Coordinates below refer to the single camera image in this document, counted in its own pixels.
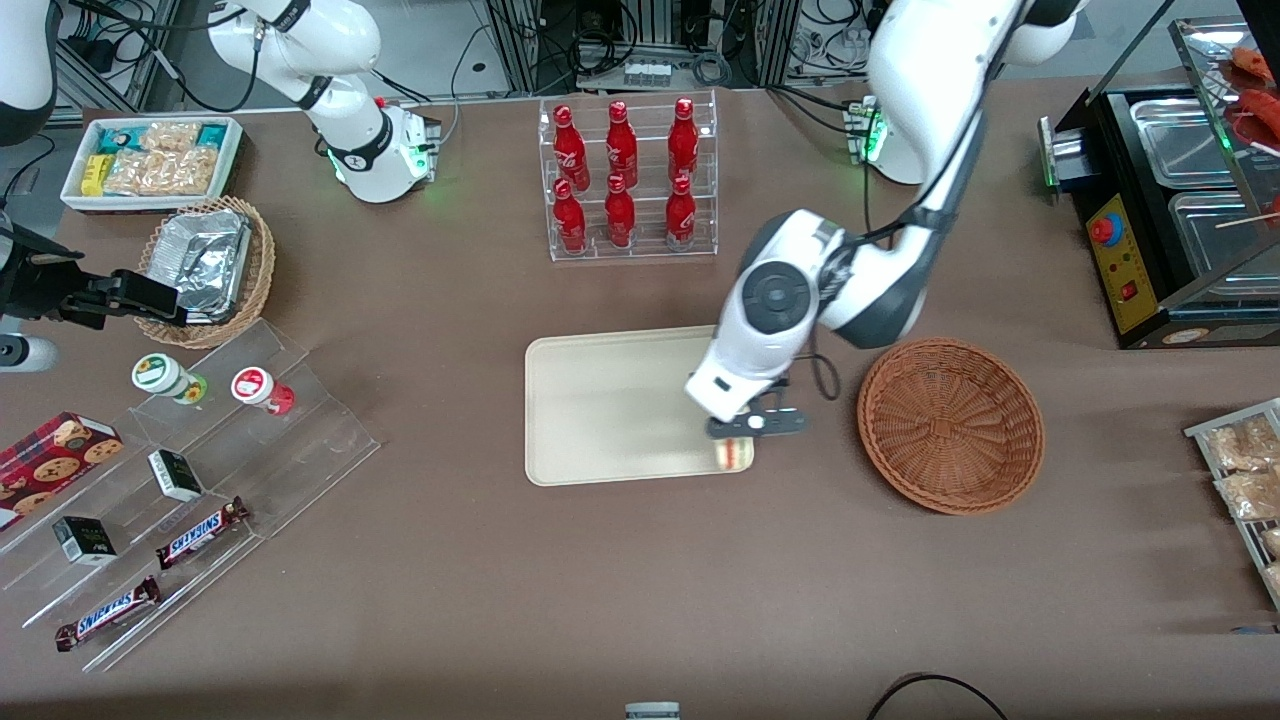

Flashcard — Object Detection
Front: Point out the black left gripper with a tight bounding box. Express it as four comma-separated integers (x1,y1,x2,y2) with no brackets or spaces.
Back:
744,371,794,414

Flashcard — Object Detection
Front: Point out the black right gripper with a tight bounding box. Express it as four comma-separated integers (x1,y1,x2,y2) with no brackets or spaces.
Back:
0,228,190,330

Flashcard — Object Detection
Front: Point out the light tan wicker basket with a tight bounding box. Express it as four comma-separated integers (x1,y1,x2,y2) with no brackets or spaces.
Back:
132,195,277,350

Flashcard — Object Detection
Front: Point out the cream plastic tray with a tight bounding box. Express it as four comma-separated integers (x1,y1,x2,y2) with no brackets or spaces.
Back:
524,324,755,488

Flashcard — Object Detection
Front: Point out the brown round wicker basket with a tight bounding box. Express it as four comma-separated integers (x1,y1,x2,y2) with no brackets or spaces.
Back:
856,337,1047,517

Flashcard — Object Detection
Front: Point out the tray with snack bags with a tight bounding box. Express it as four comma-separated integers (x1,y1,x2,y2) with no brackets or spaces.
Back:
1184,397,1280,612

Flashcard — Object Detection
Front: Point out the silver foil container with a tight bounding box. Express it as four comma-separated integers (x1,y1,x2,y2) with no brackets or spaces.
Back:
149,209,254,325

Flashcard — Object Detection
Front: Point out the green lid cup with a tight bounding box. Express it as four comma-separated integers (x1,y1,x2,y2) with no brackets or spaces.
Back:
131,352,209,405

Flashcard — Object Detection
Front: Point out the large clear cracker bag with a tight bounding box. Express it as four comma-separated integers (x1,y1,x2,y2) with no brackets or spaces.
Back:
103,147,222,198

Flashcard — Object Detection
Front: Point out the white plastic snack bin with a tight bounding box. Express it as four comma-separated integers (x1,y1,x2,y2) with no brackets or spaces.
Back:
59,116,245,215

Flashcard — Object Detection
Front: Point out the red lid cup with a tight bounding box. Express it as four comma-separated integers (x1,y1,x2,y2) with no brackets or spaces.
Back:
230,366,296,417

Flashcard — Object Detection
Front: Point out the small clear cracker bag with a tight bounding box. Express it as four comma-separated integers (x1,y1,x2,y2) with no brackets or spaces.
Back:
140,120,202,154

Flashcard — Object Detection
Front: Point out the small black box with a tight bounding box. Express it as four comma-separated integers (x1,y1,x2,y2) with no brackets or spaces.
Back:
147,449,205,503
51,515,118,567

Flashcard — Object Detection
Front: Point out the red cookie box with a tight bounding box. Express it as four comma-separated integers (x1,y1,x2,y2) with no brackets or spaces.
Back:
0,411,125,532

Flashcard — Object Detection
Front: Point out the red cola bottle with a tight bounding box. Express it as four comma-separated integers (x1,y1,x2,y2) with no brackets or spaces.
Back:
667,97,701,184
552,104,592,193
603,175,637,249
664,175,698,252
605,100,640,190
552,178,589,254

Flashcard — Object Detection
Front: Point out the clear acrylic stepped shelf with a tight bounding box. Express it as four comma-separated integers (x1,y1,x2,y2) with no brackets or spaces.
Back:
0,317,382,674

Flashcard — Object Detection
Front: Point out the Snickers chocolate bar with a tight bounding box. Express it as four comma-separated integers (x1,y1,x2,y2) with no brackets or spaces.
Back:
54,575,162,653
155,496,251,571

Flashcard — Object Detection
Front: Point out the clear acrylic bottle rack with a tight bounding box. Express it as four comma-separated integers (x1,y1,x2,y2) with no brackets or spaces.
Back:
538,89,720,264

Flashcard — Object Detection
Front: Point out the black hot food display case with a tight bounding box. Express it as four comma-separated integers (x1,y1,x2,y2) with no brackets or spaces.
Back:
1038,18,1280,352

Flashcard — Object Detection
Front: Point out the stainless steel pan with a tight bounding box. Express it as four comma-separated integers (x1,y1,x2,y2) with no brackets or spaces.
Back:
1167,189,1280,280
1129,96,1242,190

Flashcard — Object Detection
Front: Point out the thin black strut rod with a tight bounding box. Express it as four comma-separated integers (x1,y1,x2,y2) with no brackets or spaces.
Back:
1084,0,1180,102

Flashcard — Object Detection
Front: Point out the red sausage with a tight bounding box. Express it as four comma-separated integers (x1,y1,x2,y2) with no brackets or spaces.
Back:
1238,89,1280,146
1230,46,1280,84

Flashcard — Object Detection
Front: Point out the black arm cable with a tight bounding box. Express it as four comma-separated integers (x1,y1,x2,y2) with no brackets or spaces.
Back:
800,0,1033,403

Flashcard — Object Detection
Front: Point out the black looped cable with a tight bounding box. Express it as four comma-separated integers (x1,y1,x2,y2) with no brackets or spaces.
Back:
864,672,1012,720

